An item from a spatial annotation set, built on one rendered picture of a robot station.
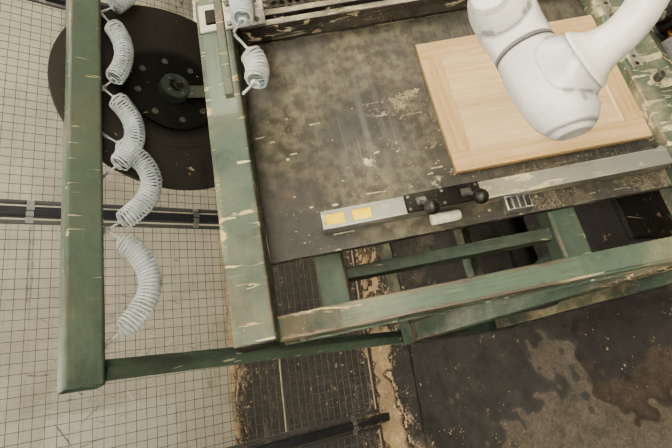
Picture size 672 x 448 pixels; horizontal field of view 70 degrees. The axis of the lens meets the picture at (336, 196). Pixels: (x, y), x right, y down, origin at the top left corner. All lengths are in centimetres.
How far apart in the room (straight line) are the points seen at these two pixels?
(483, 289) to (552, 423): 173
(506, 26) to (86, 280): 119
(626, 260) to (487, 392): 184
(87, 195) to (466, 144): 109
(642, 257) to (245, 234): 97
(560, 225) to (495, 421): 184
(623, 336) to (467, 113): 151
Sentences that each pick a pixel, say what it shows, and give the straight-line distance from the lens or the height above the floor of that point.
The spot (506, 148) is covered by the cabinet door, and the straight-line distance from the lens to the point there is 141.
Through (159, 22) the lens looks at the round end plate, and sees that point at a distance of 212.
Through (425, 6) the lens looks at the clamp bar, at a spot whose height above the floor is 131.
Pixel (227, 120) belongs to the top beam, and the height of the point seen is 187.
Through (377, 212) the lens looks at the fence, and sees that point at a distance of 124.
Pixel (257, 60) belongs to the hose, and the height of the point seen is 185.
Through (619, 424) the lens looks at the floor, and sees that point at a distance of 272.
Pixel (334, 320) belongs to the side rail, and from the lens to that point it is 116.
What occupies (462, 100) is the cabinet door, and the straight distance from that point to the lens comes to 146.
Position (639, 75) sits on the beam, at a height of 89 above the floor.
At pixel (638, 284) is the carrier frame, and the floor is 18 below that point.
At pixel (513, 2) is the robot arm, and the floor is 174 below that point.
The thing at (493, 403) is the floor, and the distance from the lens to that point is 307.
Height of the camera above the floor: 237
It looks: 36 degrees down
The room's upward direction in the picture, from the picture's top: 85 degrees counter-clockwise
